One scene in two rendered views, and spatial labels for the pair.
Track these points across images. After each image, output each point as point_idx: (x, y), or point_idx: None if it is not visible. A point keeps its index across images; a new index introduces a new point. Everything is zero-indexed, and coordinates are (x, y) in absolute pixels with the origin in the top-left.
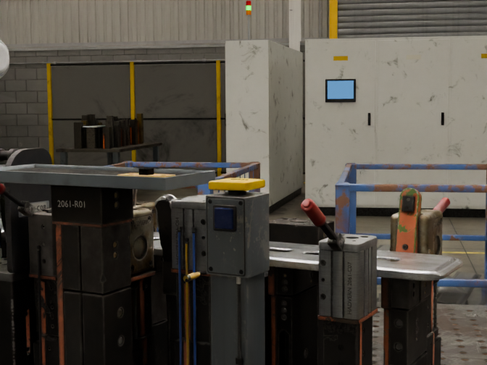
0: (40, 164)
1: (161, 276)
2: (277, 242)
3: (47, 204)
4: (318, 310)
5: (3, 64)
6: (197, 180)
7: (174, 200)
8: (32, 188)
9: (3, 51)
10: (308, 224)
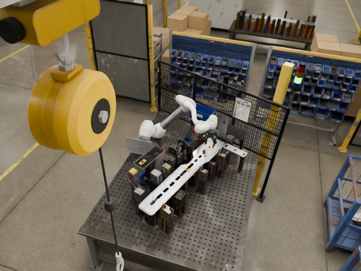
0: (174, 150)
1: None
2: (173, 191)
3: (175, 156)
4: (174, 207)
5: (197, 132)
6: (139, 167)
7: (154, 169)
8: (172, 152)
9: (197, 129)
10: (175, 194)
